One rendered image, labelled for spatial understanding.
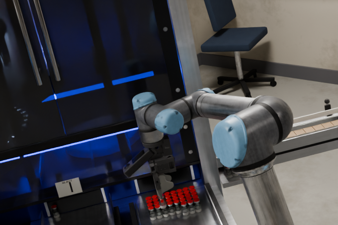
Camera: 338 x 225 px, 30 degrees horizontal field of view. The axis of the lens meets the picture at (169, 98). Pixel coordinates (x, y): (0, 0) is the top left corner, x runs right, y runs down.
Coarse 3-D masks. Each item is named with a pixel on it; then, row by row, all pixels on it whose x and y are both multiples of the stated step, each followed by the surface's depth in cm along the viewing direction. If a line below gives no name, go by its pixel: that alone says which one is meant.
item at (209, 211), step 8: (208, 192) 221; (200, 200) 224; (208, 200) 223; (136, 208) 221; (144, 208) 226; (208, 208) 218; (144, 216) 221; (168, 216) 218; (176, 216) 217; (184, 216) 216; (192, 216) 215; (200, 216) 214; (208, 216) 213; (216, 216) 210; (144, 224) 216; (152, 224) 215; (160, 224) 214; (168, 224) 213; (176, 224) 212; (184, 224) 211; (192, 224) 210; (200, 224) 210; (208, 224) 209; (216, 224) 208
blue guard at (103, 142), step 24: (72, 144) 217; (96, 144) 218; (120, 144) 220; (0, 168) 216; (24, 168) 217; (48, 168) 219; (72, 168) 220; (96, 168) 222; (120, 168) 223; (144, 168) 225; (0, 192) 219; (24, 192) 220; (48, 192) 222
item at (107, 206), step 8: (80, 208) 235; (88, 208) 234; (96, 208) 233; (104, 208) 231; (112, 208) 225; (64, 216) 232; (72, 216) 231; (80, 216) 229; (88, 216) 228; (96, 216) 227; (104, 216) 226; (112, 216) 219; (40, 224) 223; (48, 224) 229; (56, 224) 228; (64, 224) 226; (72, 224) 225; (80, 224) 224; (88, 224) 223; (96, 224) 222; (104, 224) 221; (112, 224) 220
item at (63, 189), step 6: (66, 180) 221; (72, 180) 222; (78, 180) 222; (60, 186) 222; (66, 186) 222; (72, 186) 222; (78, 186) 223; (60, 192) 222; (66, 192) 223; (72, 192) 223; (78, 192) 223
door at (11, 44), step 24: (0, 0) 198; (24, 0) 199; (0, 24) 200; (0, 48) 203; (24, 48) 204; (0, 72) 206; (24, 72) 207; (0, 96) 208; (24, 96) 210; (48, 96) 211; (0, 120) 211; (24, 120) 212; (48, 120) 214; (0, 144) 214; (24, 144) 215
